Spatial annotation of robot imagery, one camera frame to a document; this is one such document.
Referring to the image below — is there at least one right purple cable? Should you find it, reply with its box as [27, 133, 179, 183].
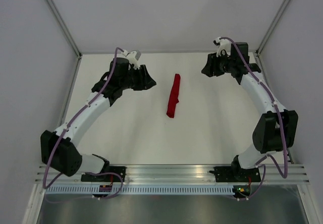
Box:
[222, 37, 290, 201]

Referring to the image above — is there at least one right aluminium frame post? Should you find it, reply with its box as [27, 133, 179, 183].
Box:
[255, 0, 292, 56]

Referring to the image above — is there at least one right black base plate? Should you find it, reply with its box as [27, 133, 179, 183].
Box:
[209, 166, 261, 183]

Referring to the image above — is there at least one purple cable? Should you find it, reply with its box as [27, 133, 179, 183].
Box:
[222, 37, 290, 201]
[42, 47, 127, 204]

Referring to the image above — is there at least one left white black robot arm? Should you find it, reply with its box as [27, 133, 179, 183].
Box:
[40, 58, 156, 182]

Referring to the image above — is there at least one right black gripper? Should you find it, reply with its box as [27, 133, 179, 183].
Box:
[201, 50, 235, 78]

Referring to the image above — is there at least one left aluminium frame post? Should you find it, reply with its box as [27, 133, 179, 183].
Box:
[44, 0, 82, 59]

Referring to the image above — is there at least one red cloth napkin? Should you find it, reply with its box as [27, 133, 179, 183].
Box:
[166, 74, 181, 119]

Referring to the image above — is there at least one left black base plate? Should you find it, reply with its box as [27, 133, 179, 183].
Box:
[81, 165, 127, 183]

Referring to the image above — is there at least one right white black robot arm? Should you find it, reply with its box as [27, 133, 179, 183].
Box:
[201, 37, 298, 181]

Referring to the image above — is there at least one aluminium frame post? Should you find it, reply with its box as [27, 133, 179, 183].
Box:
[44, 0, 82, 59]
[255, 0, 292, 56]

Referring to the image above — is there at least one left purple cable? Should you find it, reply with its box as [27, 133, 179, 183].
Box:
[42, 47, 127, 204]

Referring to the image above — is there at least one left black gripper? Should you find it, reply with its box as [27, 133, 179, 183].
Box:
[120, 65, 156, 91]

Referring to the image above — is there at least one white slotted cable duct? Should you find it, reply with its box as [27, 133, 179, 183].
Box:
[46, 184, 234, 195]

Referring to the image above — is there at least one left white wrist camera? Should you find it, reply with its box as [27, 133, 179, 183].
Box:
[118, 50, 141, 68]

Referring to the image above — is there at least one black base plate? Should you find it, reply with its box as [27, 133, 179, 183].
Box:
[81, 165, 127, 183]
[209, 166, 261, 183]

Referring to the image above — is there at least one aluminium mounting rail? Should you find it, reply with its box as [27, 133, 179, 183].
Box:
[35, 164, 310, 184]

